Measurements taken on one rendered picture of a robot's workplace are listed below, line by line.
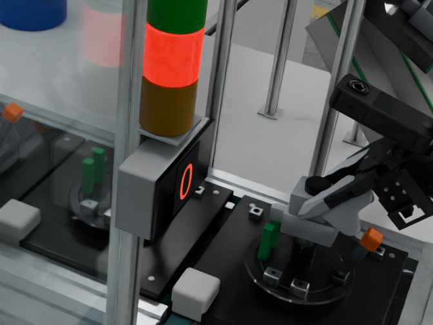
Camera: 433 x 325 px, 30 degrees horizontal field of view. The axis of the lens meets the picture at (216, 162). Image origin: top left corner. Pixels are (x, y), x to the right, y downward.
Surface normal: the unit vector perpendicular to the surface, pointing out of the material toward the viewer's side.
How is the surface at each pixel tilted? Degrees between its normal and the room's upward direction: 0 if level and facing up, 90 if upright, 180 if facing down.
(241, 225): 0
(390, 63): 90
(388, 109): 12
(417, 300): 0
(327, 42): 90
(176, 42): 90
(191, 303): 90
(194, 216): 0
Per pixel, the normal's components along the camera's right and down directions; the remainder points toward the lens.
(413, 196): -0.40, 0.49
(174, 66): 0.08, 0.59
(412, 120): 0.32, -0.74
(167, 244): 0.11, -0.81
